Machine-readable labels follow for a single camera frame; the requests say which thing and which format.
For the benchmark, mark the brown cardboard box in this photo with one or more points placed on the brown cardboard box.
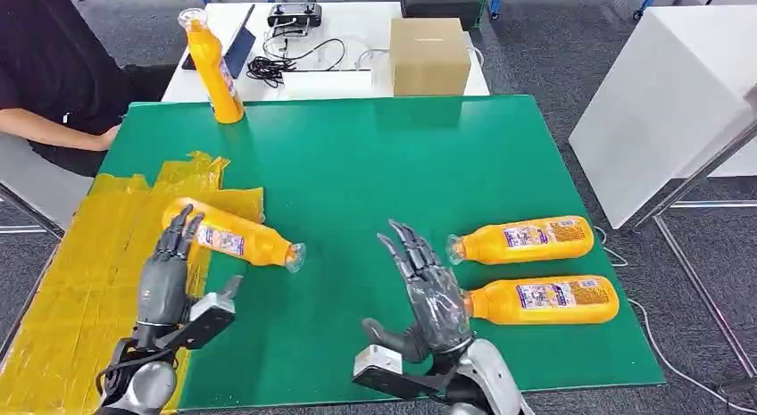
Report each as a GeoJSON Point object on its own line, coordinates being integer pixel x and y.
{"type": "Point", "coordinates": [429, 57]}

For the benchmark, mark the orange drink bottle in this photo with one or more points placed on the orange drink bottle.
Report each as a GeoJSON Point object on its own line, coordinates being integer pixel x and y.
{"type": "Point", "coordinates": [526, 241]}
{"type": "Point", "coordinates": [550, 300]}
{"type": "Point", "coordinates": [213, 69]}
{"type": "Point", "coordinates": [248, 238]}

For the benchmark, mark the black remote controller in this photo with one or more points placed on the black remote controller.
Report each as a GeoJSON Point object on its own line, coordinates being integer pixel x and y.
{"type": "Point", "coordinates": [296, 15]}

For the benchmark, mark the white cabinet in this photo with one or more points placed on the white cabinet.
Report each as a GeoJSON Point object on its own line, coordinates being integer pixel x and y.
{"type": "Point", "coordinates": [656, 111]}

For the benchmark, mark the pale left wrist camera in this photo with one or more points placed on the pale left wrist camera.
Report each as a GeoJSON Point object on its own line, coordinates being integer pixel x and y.
{"type": "Point", "coordinates": [210, 309]}

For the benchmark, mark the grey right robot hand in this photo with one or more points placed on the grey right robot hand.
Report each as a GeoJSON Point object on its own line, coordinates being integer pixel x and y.
{"type": "Point", "coordinates": [437, 312]}

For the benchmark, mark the green table mat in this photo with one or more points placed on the green table mat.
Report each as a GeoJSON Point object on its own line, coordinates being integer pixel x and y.
{"type": "Point", "coordinates": [366, 164]}

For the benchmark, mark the dark tablet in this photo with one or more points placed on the dark tablet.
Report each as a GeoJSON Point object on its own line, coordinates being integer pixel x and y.
{"type": "Point", "coordinates": [242, 48]}

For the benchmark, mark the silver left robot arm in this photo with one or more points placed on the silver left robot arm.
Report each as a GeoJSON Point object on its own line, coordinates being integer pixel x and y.
{"type": "Point", "coordinates": [148, 385]}

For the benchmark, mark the person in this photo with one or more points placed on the person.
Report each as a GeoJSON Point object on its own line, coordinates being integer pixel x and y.
{"type": "Point", "coordinates": [47, 57]}

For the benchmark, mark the yellow sheet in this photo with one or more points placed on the yellow sheet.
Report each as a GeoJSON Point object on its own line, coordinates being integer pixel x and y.
{"type": "Point", "coordinates": [77, 264]}

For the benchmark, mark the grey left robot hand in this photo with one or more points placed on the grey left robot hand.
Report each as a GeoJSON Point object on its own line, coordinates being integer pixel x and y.
{"type": "Point", "coordinates": [162, 288]}

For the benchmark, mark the black case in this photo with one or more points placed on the black case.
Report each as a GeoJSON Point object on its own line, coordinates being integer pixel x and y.
{"type": "Point", "coordinates": [437, 4]}

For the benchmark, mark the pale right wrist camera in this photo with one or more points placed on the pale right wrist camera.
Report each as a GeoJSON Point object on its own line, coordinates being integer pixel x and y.
{"type": "Point", "coordinates": [378, 362]}

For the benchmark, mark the black smartphone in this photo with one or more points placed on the black smartphone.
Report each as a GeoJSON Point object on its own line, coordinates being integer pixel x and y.
{"type": "Point", "coordinates": [187, 62]}

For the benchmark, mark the grey table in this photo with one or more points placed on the grey table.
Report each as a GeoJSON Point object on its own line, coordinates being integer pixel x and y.
{"type": "Point", "coordinates": [41, 179]}

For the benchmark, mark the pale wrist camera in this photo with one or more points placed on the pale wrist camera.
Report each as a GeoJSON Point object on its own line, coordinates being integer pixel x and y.
{"type": "Point", "coordinates": [210, 309]}
{"type": "Point", "coordinates": [378, 362]}

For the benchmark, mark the white table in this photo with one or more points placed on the white table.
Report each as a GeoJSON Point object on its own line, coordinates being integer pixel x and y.
{"type": "Point", "coordinates": [361, 34]}

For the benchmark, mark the metal stand frame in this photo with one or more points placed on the metal stand frame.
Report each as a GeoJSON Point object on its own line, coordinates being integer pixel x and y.
{"type": "Point", "coordinates": [692, 179]}

